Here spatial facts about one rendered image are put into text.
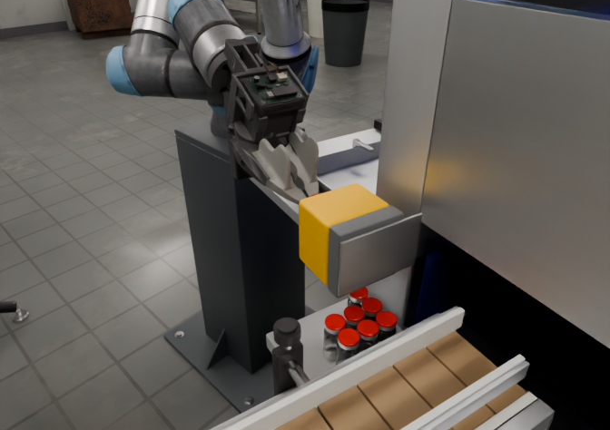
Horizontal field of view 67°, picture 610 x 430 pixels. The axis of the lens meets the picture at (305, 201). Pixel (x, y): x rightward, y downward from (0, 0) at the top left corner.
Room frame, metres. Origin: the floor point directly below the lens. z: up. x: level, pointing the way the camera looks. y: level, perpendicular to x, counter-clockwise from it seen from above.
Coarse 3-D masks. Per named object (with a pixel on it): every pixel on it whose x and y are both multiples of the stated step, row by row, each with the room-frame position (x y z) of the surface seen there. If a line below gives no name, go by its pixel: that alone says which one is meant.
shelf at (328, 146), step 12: (360, 132) 0.91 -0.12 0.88; (372, 132) 0.91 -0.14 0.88; (324, 144) 0.85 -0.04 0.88; (336, 144) 0.85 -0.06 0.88; (348, 144) 0.85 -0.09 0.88; (252, 180) 0.72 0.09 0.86; (264, 192) 0.68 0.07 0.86; (288, 204) 0.62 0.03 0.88; (492, 300) 0.42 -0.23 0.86; (468, 312) 0.40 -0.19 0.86
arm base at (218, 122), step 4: (212, 112) 1.14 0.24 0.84; (216, 112) 1.12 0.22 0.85; (212, 116) 1.13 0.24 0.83; (216, 116) 1.11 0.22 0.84; (220, 116) 1.10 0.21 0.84; (224, 116) 1.10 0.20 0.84; (212, 120) 1.12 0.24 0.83; (216, 120) 1.11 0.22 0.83; (220, 120) 1.10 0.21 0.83; (224, 120) 1.09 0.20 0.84; (212, 124) 1.12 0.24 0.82; (216, 124) 1.10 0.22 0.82; (220, 124) 1.10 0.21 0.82; (224, 124) 1.09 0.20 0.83; (212, 128) 1.11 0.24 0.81; (216, 128) 1.10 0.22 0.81; (220, 128) 1.09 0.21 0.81; (224, 128) 1.09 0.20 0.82; (212, 132) 1.12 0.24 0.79; (216, 132) 1.10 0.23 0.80; (220, 132) 1.09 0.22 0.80; (224, 132) 1.09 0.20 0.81; (220, 136) 1.09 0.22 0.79; (224, 136) 1.09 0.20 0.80
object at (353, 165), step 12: (372, 144) 0.77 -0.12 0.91; (324, 156) 0.72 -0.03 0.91; (336, 156) 0.73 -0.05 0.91; (348, 156) 0.75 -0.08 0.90; (360, 156) 0.76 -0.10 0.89; (372, 156) 0.77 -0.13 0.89; (324, 168) 0.72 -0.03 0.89; (336, 168) 0.73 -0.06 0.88; (348, 168) 0.74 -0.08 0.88; (360, 168) 0.74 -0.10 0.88; (372, 168) 0.74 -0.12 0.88; (324, 180) 0.69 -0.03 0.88; (336, 180) 0.69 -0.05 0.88; (348, 180) 0.69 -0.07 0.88; (360, 180) 0.69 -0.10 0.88; (372, 180) 0.69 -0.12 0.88; (372, 192) 0.65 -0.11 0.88
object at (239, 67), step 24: (240, 48) 0.55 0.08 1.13; (216, 72) 0.55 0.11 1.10; (240, 72) 0.52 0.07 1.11; (264, 72) 0.52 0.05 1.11; (288, 72) 0.53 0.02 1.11; (240, 96) 0.50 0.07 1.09; (264, 96) 0.48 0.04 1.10; (288, 96) 0.49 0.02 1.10; (240, 120) 0.51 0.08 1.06; (264, 120) 0.47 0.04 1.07; (288, 120) 0.50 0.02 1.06
